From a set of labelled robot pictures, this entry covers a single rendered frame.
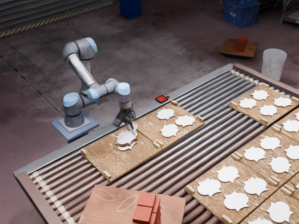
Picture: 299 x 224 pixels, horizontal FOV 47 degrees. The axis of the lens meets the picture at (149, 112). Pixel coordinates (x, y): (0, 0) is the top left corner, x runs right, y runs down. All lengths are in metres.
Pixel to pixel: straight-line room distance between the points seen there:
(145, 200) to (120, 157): 0.77
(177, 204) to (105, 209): 0.37
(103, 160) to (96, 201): 0.42
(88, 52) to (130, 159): 0.76
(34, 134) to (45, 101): 0.65
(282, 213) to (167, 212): 0.61
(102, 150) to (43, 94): 2.59
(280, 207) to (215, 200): 0.34
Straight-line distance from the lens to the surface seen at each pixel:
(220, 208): 1.94
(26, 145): 3.97
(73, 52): 2.26
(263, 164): 2.22
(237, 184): 2.07
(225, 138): 2.37
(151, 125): 2.43
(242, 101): 2.70
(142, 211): 1.44
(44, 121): 4.24
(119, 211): 1.79
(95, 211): 1.81
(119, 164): 2.16
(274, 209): 1.99
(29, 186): 2.16
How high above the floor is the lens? 2.46
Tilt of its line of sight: 37 degrees down
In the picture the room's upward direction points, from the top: 3 degrees counter-clockwise
